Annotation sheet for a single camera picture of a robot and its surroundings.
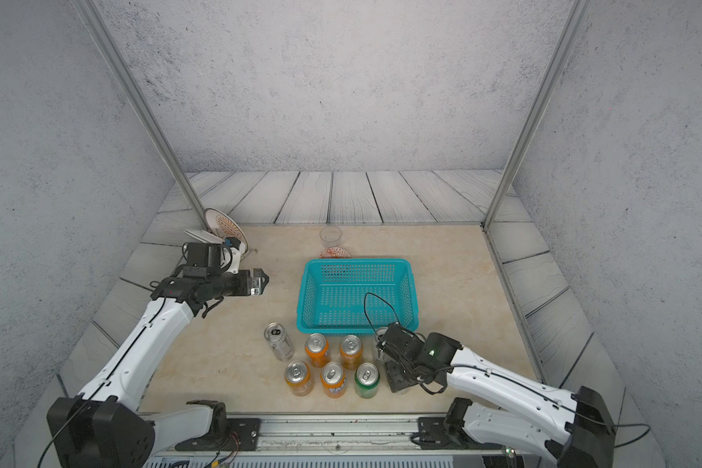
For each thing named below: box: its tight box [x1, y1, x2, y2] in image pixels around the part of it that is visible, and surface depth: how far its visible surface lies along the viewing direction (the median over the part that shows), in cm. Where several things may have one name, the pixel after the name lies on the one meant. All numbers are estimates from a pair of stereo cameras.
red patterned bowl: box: [319, 246, 352, 259], surface depth 110 cm
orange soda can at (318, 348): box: [304, 332, 332, 369], surface depth 79 cm
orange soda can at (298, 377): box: [284, 359, 315, 398], surface depth 75 cm
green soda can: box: [354, 361, 381, 399], surface depth 74 cm
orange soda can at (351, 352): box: [339, 334, 364, 372], surface depth 79 cm
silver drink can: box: [264, 321, 296, 362], surface depth 79 cm
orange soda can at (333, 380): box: [319, 361, 348, 399], surface depth 74 cm
